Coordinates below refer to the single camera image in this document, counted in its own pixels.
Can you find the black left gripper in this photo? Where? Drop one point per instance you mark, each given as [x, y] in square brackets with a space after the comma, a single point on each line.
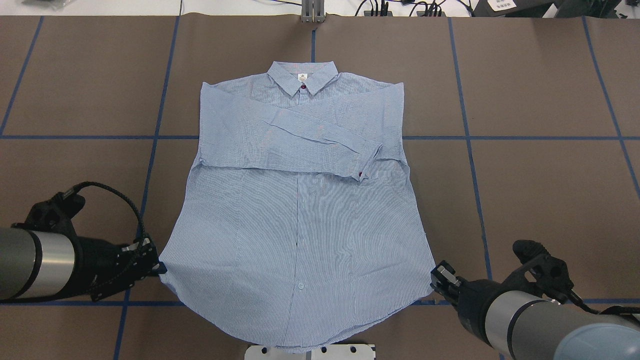
[95, 264]

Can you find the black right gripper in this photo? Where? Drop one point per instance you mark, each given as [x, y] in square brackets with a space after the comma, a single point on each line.
[473, 296]

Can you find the light blue striped shirt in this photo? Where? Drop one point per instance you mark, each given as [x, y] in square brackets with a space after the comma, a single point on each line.
[300, 225]

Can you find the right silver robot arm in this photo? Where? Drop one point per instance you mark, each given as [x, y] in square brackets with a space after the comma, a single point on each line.
[525, 317]

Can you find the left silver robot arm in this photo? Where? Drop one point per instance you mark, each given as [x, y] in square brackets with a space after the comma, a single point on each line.
[38, 266]

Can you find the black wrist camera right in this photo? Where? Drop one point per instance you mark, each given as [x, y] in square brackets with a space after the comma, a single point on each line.
[540, 273]

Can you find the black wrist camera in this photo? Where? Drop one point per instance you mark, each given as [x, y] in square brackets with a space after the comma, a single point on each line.
[54, 215]
[540, 273]

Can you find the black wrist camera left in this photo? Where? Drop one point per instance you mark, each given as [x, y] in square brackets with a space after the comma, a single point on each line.
[54, 215]

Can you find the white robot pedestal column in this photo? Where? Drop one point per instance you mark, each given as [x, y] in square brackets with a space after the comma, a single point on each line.
[329, 352]

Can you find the aluminium frame post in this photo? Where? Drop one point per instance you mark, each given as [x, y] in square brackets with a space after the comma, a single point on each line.
[313, 11]

